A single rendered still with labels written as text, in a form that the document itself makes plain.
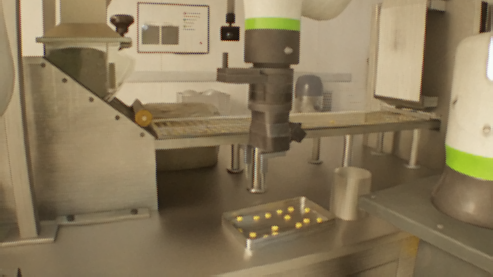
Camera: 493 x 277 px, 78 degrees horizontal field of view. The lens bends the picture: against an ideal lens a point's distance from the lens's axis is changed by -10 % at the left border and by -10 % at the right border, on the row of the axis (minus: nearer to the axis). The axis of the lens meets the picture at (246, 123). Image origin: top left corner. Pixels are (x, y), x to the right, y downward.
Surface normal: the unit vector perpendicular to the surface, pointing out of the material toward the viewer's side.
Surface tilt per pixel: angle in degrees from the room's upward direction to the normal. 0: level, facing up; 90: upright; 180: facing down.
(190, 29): 90
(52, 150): 90
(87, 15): 90
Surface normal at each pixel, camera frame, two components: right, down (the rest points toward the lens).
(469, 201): -0.76, -0.26
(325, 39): 0.36, 0.18
